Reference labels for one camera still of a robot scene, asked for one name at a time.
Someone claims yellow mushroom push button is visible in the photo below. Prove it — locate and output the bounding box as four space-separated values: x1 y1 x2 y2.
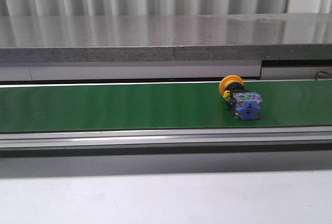
218 75 262 120

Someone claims green conveyor belt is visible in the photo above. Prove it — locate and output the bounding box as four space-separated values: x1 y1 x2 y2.
1 80 331 133

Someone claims grey conveyor rear rail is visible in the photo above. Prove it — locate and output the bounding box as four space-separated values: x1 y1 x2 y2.
1 60 331 81

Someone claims red orange wire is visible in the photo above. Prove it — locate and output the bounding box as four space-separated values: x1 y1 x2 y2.
314 71 332 81

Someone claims aluminium conveyor front rail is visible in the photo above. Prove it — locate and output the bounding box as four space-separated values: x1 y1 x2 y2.
1 126 331 148

